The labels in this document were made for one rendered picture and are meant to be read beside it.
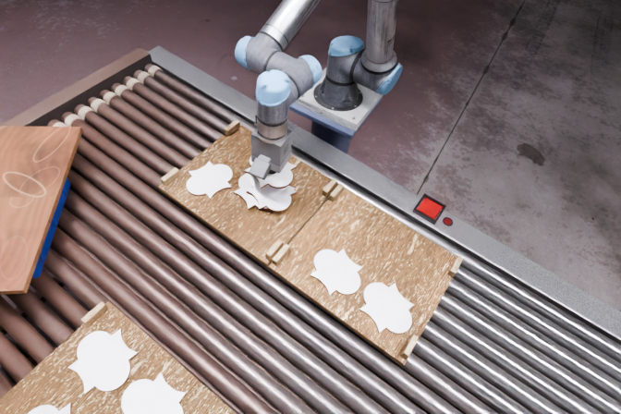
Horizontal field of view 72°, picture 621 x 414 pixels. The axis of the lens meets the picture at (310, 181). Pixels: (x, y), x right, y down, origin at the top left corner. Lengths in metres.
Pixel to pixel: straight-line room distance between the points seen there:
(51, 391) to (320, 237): 0.71
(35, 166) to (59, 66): 2.19
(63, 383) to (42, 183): 0.49
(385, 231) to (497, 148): 1.92
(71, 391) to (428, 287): 0.86
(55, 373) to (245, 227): 0.54
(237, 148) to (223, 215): 0.26
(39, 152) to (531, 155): 2.73
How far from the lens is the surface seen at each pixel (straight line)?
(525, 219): 2.78
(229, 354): 1.10
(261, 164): 1.10
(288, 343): 1.10
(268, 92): 0.95
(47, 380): 1.16
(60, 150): 1.37
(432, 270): 1.24
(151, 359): 1.11
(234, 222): 1.23
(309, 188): 1.30
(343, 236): 1.22
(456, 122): 3.14
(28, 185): 1.32
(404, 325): 1.14
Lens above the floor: 1.97
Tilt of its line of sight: 52 degrees down
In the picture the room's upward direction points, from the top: 8 degrees clockwise
